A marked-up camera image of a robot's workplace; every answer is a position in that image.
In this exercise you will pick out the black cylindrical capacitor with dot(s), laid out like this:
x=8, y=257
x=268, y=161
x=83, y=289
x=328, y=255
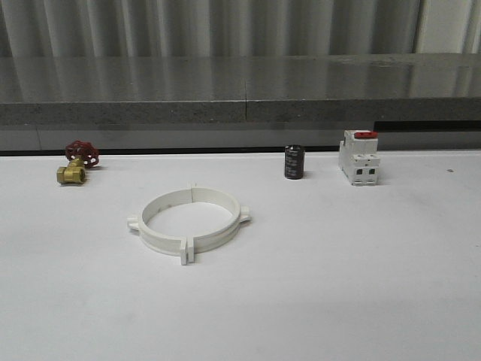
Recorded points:
x=294, y=161

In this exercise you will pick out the brass valve red handwheel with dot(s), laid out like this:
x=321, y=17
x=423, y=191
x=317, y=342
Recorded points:
x=81, y=156

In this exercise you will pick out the white pleated curtain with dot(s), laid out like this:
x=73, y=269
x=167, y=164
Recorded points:
x=237, y=28

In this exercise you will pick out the white circuit breaker red switch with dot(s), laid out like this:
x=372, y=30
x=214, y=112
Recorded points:
x=358, y=157

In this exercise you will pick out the white half clamp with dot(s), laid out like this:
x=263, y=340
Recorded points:
x=214, y=218
x=163, y=240

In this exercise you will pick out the grey stone counter ledge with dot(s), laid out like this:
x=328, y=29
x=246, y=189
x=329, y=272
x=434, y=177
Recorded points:
x=186, y=104

